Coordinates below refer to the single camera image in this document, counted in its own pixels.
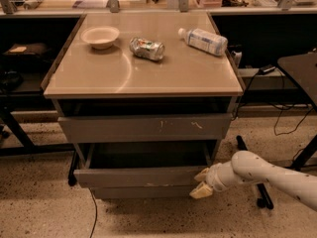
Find white paper bowl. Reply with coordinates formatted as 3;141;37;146
81;26;120;50

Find black power adapter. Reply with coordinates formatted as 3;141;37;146
259;64;275;75

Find grey drawer cabinet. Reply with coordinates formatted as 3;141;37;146
40;11;246;171

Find dark round side table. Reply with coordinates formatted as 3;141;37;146
277;53;317;109

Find black table leg bar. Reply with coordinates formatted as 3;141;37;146
236;135;274;209

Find grey drawer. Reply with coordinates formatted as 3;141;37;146
58;114;231;143
74;141;210;188

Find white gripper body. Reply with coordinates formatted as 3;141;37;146
205;162;237;192

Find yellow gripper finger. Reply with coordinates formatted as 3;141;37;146
194;168;209;182
189;181;213;199

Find grey top drawer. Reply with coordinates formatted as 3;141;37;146
58;114;231;143

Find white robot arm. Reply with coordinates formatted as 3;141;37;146
189;151;317;211

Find clear plastic water bottle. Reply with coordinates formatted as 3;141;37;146
178;28;228;57

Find crushed silver can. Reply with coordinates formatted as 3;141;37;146
129;37;164;61

